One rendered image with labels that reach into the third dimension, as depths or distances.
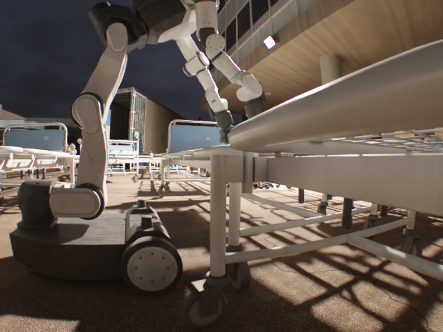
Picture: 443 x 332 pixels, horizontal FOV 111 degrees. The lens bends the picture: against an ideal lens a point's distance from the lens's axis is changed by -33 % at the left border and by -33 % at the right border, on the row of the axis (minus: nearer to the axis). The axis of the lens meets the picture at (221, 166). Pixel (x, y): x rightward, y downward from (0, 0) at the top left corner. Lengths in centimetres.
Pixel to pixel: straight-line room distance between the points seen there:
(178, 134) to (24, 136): 173
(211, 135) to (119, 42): 207
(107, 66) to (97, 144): 32
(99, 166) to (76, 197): 15
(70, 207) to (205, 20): 89
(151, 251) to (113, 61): 72
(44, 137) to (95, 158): 145
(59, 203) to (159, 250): 42
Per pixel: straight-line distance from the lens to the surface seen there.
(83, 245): 80
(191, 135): 276
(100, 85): 96
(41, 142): 234
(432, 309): 87
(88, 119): 88
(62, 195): 90
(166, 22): 105
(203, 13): 98
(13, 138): 249
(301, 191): 97
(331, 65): 633
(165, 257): 75
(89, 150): 90
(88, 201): 88
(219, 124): 123
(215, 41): 95
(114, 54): 98
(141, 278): 77
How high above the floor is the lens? 44
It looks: 1 degrees down
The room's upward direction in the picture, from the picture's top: 1 degrees clockwise
